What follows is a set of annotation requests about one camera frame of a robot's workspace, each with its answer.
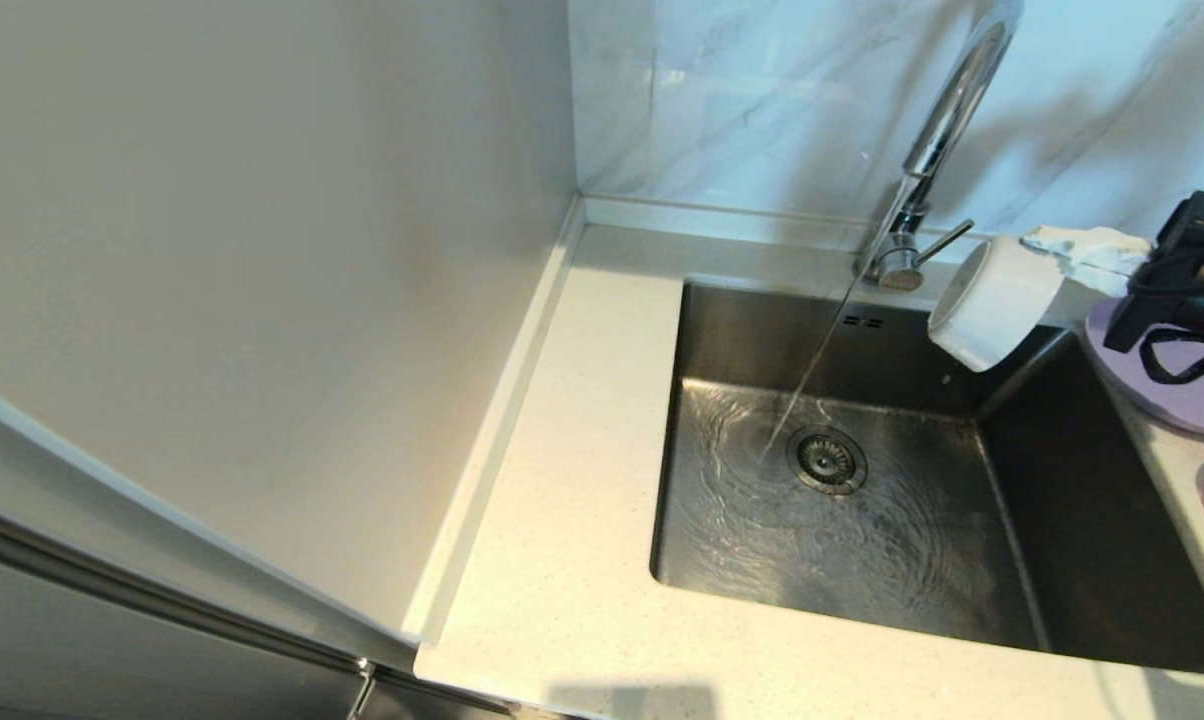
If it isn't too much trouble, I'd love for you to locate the white round cup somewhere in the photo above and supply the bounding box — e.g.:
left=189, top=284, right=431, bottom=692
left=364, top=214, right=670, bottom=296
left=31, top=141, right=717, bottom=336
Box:
left=927, top=235, right=1065, bottom=373

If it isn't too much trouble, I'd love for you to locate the purple plastic plate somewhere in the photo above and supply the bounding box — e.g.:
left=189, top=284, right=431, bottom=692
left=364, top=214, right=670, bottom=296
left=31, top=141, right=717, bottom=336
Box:
left=1084, top=297, right=1204, bottom=439

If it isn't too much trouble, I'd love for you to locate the stainless steel sink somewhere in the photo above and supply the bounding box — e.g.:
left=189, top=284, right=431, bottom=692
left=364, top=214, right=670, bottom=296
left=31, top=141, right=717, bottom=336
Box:
left=650, top=280, right=1204, bottom=673

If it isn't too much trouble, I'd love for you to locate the chrome gooseneck faucet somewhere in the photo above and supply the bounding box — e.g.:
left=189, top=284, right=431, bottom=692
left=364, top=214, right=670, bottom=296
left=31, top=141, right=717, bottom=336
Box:
left=855, top=0, right=1026, bottom=294

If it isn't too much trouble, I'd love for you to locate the round metal drain strainer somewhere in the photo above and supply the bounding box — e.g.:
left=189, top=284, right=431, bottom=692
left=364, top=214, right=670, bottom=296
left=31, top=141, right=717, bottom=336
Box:
left=787, top=425, right=869, bottom=496

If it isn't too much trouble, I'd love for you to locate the white tall cabinet panel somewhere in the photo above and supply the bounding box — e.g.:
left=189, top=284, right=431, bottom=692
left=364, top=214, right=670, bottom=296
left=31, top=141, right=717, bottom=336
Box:
left=0, top=0, right=581, bottom=671

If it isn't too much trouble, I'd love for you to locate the stainless steel appliance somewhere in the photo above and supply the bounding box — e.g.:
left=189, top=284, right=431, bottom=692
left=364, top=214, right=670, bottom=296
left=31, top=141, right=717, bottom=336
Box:
left=0, top=405, right=563, bottom=720

